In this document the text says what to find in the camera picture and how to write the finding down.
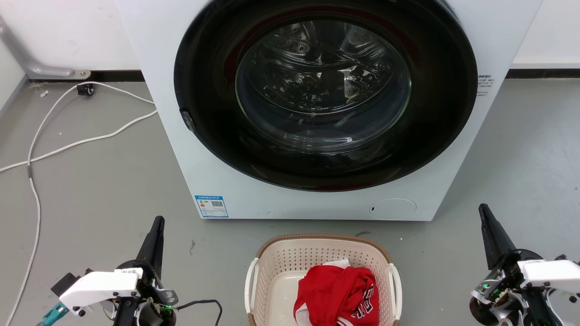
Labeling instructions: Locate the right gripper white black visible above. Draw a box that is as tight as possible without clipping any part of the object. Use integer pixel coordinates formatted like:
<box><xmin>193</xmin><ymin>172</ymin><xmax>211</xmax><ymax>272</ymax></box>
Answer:
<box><xmin>469</xmin><ymin>203</ymin><xmax>580</xmax><ymax>326</ymax></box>

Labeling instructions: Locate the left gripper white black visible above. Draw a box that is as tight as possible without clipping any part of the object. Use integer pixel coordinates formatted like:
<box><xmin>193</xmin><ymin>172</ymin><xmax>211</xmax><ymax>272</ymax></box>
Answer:
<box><xmin>59</xmin><ymin>216</ymin><xmax>179</xmax><ymax>326</ymax></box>

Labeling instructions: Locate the beige plastic laundry basket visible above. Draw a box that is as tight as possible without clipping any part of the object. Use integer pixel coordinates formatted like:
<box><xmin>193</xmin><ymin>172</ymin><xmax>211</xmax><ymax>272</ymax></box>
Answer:
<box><xmin>244</xmin><ymin>233</ymin><xmax>403</xmax><ymax>326</ymax></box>

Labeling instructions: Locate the blue energy label sticker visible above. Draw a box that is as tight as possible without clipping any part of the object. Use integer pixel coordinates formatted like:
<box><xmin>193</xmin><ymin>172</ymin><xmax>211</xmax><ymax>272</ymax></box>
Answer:
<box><xmin>195</xmin><ymin>195</ymin><xmax>229</xmax><ymax>219</ymax></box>

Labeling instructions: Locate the round white filter cover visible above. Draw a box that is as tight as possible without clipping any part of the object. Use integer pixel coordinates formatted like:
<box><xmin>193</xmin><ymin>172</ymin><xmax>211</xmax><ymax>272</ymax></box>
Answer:
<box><xmin>368</xmin><ymin>198</ymin><xmax>417</xmax><ymax>221</ymax></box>

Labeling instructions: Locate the red sports jersey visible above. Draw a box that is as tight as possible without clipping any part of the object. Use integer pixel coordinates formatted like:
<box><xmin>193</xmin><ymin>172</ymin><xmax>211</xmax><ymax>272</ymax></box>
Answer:
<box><xmin>293</xmin><ymin>259</ymin><xmax>380</xmax><ymax>326</ymax></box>

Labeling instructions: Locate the round black glass washer door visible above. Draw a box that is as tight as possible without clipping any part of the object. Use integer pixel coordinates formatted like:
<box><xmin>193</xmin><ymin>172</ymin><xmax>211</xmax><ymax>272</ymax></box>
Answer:
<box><xmin>174</xmin><ymin>0</ymin><xmax>479</xmax><ymax>192</ymax></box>

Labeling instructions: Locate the white front-load washing machine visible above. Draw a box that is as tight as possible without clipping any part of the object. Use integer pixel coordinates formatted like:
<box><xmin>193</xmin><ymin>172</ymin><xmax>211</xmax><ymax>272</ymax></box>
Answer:
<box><xmin>114</xmin><ymin>0</ymin><xmax>543</xmax><ymax>222</ymax></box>

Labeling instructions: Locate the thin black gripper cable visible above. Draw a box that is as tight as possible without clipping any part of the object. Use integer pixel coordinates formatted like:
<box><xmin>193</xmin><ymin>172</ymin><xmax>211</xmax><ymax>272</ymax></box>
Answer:
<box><xmin>174</xmin><ymin>299</ymin><xmax>224</xmax><ymax>326</ymax></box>

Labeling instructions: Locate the teal cable connector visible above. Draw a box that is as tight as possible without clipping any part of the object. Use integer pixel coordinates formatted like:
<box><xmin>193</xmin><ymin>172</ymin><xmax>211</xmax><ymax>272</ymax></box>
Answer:
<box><xmin>36</xmin><ymin>302</ymin><xmax>70</xmax><ymax>326</ymax></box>

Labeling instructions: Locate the long white floor cable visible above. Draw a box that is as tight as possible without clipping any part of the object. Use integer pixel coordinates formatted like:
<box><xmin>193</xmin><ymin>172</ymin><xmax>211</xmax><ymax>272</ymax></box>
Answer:
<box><xmin>4</xmin><ymin>81</ymin><xmax>157</xmax><ymax>326</ymax></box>

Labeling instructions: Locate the white power cable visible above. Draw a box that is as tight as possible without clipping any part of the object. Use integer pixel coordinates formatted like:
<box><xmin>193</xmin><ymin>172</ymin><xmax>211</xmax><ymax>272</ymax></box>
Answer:
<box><xmin>0</xmin><ymin>110</ymin><xmax>158</xmax><ymax>173</ymax></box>

